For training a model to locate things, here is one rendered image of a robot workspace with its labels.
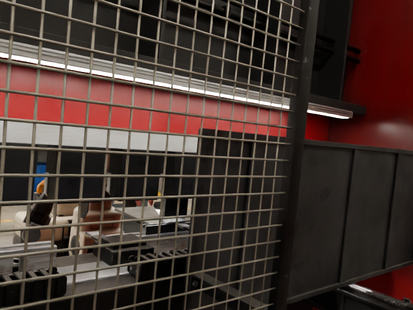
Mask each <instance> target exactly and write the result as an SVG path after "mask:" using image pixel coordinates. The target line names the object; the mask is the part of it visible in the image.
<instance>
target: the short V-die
mask: <svg viewBox="0 0 413 310"><path fill-rule="evenodd" d="M184 223H185V224H187V225H190V222H189V221H187V222H184ZM175 224H176V223H170V224H161V226H160V234H161V233H172V232H175ZM158 228H159V224H158V223H150V224H143V230H142V234H144V235H150V234H158ZM179 231H187V230H185V229H182V228H179V227H178V228H177V232H179Z"/></svg>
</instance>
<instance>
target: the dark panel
mask: <svg viewBox="0 0 413 310"><path fill-rule="evenodd" d="M412 264H413V151H411V150H405V149H394V148H383V147H376V146H365V145H354V144H348V143H336V142H330V141H319V140H308V139H305V140H304V152H303V158H302V168H301V180H300V186H299V197H298V203H297V215H296V225H295V232H294V243H293V254H292V260H291V271H290V278H289V289H288V300H287V304H291V303H295V302H297V301H300V300H304V299H306V298H310V297H313V296H316V295H319V294H322V293H326V292H329V291H331V290H335V289H337V288H341V287H344V286H347V285H350V284H354V283H356V282H360V281H362V280H366V279H369V278H372V277H375V276H379V275H381V274H385V273H387V272H390V271H394V270H397V269H400V268H403V267H406V266H409V265H412Z"/></svg>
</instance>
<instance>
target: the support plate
mask: <svg viewBox="0 0 413 310"><path fill-rule="evenodd" d="M141 210H142V207H126V208H125V212H124V215H126V216H128V217H130V218H132V219H138V218H141ZM115 211H117V212H119V213H122V208H115ZM145 217H151V218H155V217H159V215H158V213H157V212H156V210H155V209H154V207H153V206H150V207H144V216H143V218H145ZM158 222H159V220H150V221H143V223H144V224H150V223H158Z"/></svg>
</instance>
